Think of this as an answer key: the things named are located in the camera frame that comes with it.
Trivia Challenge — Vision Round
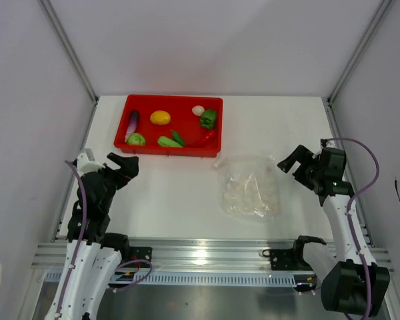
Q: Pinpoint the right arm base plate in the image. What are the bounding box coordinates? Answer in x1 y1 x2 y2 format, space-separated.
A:
261 248 313 271

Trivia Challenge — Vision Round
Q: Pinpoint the left frame post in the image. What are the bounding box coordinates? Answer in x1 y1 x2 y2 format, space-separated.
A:
38 0 99 104

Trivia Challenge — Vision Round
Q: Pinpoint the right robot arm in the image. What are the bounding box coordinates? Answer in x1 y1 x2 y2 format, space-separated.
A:
269 139 390 319

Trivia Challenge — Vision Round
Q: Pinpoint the aluminium rail base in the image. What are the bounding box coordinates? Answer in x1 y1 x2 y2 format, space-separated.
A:
31 238 395 274

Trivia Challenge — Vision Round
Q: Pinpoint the light green gourd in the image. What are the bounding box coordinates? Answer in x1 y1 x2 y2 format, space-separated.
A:
157 136 183 148

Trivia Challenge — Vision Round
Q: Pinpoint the purple eggplant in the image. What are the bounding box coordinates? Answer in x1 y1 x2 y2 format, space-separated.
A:
125 109 139 140

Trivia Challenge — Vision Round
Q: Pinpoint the frame post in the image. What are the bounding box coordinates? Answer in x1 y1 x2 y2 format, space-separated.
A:
38 0 99 104
326 0 396 104

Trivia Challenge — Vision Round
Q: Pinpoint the right frame post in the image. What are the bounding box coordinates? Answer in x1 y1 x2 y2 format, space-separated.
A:
326 0 396 104

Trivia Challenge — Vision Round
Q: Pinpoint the small dark green cucumber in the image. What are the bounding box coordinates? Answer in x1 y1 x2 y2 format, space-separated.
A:
171 130 185 147

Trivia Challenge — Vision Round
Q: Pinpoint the red chili pepper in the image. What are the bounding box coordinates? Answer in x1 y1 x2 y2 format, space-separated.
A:
195 129 216 147

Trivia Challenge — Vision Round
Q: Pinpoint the clear zip top bag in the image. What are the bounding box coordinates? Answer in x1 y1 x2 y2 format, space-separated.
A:
214 155 281 221

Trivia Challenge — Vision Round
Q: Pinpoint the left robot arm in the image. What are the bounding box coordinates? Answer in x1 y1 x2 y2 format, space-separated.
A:
45 149 139 319

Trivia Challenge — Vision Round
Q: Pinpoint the white slotted cable duct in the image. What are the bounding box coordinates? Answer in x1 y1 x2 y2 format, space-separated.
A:
45 270 317 288

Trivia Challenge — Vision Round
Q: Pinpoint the green bell pepper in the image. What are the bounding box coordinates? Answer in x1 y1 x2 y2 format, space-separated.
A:
199 109 217 130

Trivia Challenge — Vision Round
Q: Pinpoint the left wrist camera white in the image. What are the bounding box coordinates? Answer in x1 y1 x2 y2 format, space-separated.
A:
74 149 105 175

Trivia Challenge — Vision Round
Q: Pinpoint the red plastic tray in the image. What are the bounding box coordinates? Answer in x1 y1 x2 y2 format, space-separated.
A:
114 94 223 158

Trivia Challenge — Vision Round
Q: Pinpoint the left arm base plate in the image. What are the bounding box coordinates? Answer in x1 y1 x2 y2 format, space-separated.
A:
121 247 153 269

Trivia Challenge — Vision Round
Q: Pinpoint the round green cabbage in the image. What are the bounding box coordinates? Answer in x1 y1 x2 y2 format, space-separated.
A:
125 132 146 146

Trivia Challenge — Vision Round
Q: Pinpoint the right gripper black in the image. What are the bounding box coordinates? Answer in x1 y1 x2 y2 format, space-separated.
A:
277 145 323 191

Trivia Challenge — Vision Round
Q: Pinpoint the yellow lemon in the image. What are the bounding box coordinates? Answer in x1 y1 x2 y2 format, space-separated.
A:
150 110 171 126

